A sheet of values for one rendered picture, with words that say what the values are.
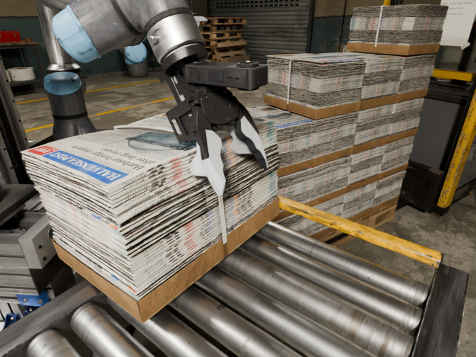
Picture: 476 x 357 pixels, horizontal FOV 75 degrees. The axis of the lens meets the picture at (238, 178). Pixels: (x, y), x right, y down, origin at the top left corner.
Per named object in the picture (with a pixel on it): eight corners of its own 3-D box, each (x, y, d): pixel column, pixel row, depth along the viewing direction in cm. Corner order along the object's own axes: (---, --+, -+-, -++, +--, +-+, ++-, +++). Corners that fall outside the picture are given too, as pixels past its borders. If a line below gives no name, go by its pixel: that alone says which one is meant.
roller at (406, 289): (233, 217, 84) (233, 200, 81) (431, 303, 58) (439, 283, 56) (221, 225, 80) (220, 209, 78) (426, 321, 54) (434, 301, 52)
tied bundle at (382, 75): (304, 97, 179) (308, 54, 168) (339, 91, 193) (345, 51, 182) (359, 111, 150) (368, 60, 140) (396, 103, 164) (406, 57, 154)
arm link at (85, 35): (102, 61, 56) (154, 32, 54) (72, 70, 46) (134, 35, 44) (74, 16, 53) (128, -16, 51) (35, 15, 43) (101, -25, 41)
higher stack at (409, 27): (322, 206, 230) (350, 6, 172) (349, 195, 245) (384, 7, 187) (367, 232, 201) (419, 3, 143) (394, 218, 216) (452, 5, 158)
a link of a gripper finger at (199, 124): (218, 163, 45) (214, 108, 47) (226, 161, 44) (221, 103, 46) (190, 159, 42) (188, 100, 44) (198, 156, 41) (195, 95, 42)
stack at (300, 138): (175, 266, 174) (157, 120, 136) (323, 205, 230) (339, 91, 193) (207, 315, 145) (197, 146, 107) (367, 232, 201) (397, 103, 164)
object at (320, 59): (265, 57, 155) (265, 54, 154) (307, 54, 168) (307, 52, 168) (319, 64, 127) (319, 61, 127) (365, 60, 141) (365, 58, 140)
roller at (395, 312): (208, 237, 77) (219, 220, 79) (419, 345, 51) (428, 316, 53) (200, 229, 73) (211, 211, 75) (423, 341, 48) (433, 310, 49)
